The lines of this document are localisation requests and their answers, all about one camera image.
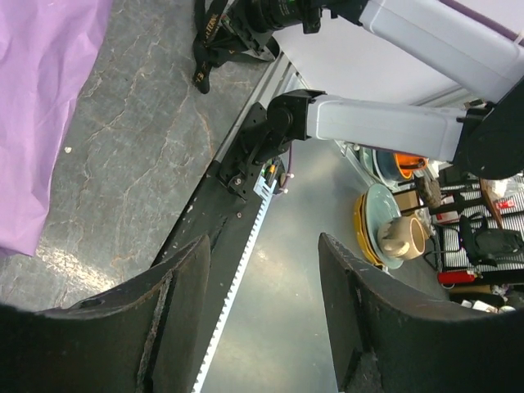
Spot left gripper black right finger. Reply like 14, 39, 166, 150
318, 233, 523, 392

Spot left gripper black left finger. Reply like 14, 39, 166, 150
1, 236, 210, 392

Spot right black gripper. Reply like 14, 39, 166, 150
223, 1, 280, 61

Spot black printed ribbon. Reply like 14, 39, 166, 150
192, 0, 246, 94

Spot purple pink wrapping paper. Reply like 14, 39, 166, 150
1, 1, 112, 256

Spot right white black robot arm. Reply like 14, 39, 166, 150
227, 1, 523, 179

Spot red fire extinguisher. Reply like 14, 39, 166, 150
437, 269, 482, 287

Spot beige ceramic mug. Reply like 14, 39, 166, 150
377, 216, 426, 260

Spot stacked yellow teal plates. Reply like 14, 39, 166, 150
353, 183, 403, 270

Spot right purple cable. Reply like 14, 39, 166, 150
273, 142, 296, 196

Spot light blue slotted cable duct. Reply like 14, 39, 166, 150
192, 175, 278, 393

